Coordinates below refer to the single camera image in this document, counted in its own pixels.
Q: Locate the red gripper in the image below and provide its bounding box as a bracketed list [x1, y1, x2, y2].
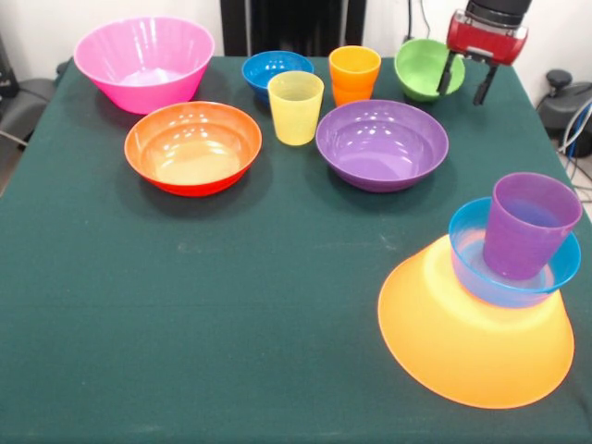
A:
[436, 8, 530, 107]

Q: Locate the green bowl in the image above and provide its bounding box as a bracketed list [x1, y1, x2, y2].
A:
[393, 38, 466, 104]

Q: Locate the purple cup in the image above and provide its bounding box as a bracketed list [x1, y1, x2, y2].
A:
[482, 171, 584, 281]

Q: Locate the light blue bowl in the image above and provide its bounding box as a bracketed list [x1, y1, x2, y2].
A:
[448, 196, 583, 310]

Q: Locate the large yellow-orange bowl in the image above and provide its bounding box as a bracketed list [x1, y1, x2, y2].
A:
[376, 232, 576, 411]

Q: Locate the purple bowl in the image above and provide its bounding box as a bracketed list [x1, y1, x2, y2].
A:
[315, 99, 450, 193]

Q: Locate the orange cup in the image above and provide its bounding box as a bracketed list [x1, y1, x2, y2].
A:
[327, 44, 382, 107]

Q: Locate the yellow cup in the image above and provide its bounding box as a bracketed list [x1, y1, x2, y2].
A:
[267, 70, 326, 147]

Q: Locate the dark blue bowl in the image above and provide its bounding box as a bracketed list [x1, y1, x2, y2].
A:
[240, 50, 315, 106]

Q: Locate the red bowl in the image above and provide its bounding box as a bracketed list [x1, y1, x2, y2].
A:
[123, 100, 264, 198]

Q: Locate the pink bowl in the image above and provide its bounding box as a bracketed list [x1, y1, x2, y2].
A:
[72, 16, 216, 116]

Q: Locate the dark green tablecloth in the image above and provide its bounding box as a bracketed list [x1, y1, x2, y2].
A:
[0, 55, 592, 444]

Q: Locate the black hanging power cable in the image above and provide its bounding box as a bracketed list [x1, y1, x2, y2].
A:
[401, 0, 434, 45]

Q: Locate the bundle of floor cables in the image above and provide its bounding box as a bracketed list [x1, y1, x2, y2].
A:
[557, 101, 592, 204]

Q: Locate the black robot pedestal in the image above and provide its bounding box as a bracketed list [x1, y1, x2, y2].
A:
[220, 0, 367, 57]

